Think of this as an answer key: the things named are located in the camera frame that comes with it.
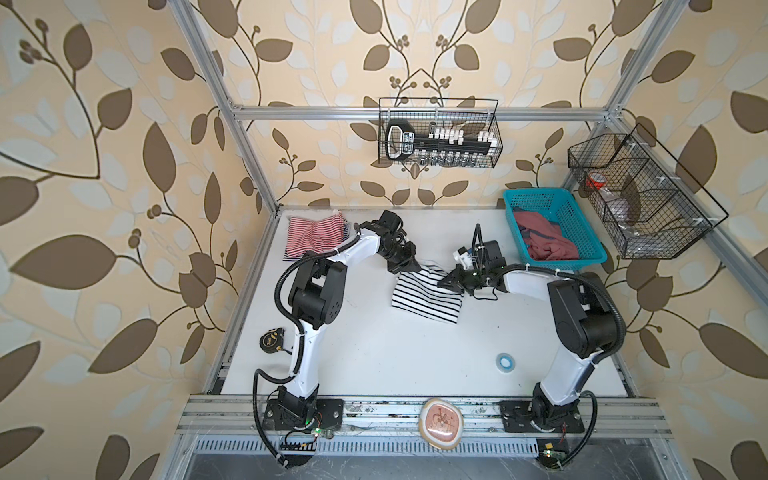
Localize maroon tank top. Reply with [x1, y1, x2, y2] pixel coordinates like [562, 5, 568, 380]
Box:
[513, 210, 580, 261]

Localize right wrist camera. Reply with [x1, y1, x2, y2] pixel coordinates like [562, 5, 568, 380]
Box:
[453, 247, 476, 271]

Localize back wire basket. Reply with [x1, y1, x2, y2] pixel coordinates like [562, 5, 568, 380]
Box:
[378, 96, 503, 169]

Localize black tool in basket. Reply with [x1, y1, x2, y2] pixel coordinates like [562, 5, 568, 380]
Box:
[378, 118, 503, 168]

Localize right wire basket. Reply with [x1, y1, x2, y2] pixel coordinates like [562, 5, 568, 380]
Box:
[568, 123, 729, 260]

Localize wire basket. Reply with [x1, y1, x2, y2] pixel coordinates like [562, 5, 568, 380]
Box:
[378, 96, 503, 169]
[568, 123, 729, 260]

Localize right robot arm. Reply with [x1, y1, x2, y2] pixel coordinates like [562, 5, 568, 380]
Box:
[438, 224, 627, 471]

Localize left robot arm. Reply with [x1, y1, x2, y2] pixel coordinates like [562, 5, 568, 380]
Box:
[251, 210, 421, 469]

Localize blue tape roll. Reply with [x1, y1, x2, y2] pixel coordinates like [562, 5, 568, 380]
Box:
[495, 353, 515, 374]

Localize teal plastic basket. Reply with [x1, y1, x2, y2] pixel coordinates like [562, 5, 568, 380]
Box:
[503, 188, 607, 271]

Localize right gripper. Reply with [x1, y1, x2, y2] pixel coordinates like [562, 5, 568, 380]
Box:
[437, 263, 488, 295]

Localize black white striped tank top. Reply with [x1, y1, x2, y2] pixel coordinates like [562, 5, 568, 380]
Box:
[391, 261, 463, 325]

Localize red striped folded tank top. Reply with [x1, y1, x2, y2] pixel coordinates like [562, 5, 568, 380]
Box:
[283, 211, 348, 261]

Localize pink round badge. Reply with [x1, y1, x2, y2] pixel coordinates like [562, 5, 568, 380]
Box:
[418, 398, 464, 451]

